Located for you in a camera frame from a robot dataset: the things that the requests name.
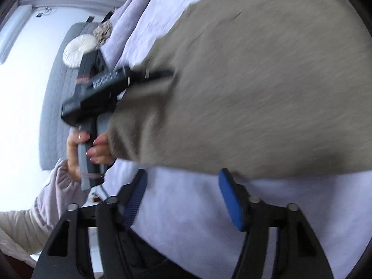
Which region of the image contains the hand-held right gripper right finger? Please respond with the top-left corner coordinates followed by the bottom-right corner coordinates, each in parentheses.
top-left (218, 169), bottom-right (335, 279)

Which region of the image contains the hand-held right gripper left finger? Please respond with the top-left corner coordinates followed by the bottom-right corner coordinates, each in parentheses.
top-left (32, 169), bottom-right (147, 279)

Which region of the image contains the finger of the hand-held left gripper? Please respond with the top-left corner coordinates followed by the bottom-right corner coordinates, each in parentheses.
top-left (128, 70), bottom-right (174, 85)

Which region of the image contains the taupe knit sweater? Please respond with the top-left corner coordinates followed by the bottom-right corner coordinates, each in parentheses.
top-left (107, 0), bottom-right (372, 181)

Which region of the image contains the person's left hand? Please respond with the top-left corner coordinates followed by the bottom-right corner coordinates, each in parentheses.
top-left (66, 131), bottom-right (114, 181)

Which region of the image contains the grey quilted headboard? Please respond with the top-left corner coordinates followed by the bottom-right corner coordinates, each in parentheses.
top-left (39, 22), bottom-right (117, 170)

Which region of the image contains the lavender blanket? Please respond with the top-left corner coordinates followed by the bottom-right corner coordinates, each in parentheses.
top-left (102, 0), bottom-right (367, 279)

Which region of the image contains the white round pillow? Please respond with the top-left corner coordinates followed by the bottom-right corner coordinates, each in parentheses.
top-left (63, 34), bottom-right (98, 69)

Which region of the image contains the patterned beige cloth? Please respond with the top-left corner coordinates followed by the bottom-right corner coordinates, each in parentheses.
top-left (93, 20), bottom-right (114, 47)

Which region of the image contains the white air conditioner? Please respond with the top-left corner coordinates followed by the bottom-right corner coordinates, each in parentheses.
top-left (0, 4), bottom-right (33, 64)

